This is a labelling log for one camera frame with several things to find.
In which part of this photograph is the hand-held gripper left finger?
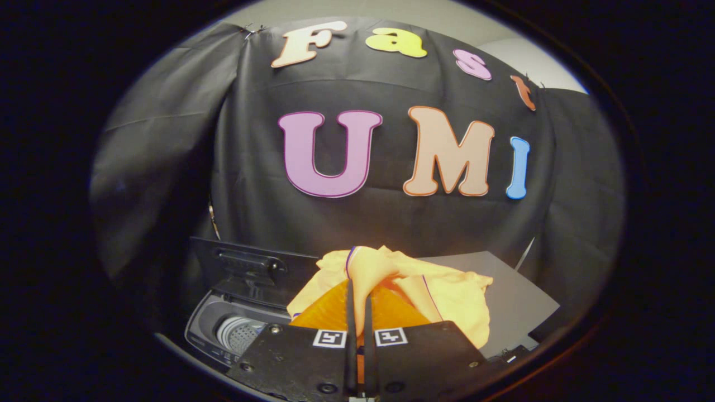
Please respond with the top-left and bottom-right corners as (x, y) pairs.
(226, 279), (358, 402)

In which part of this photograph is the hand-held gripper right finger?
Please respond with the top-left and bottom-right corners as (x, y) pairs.
(366, 286), (487, 402)

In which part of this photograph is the orange garment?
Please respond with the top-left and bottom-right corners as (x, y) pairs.
(287, 246), (494, 350)

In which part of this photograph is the grey washing machine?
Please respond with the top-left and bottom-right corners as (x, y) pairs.
(184, 237), (320, 369)

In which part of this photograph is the dark washing machine lid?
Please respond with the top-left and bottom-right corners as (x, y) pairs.
(189, 237), (320, 308)

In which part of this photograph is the white cabinet with grey top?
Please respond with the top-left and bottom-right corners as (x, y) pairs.
(419, 251), (561, 358)

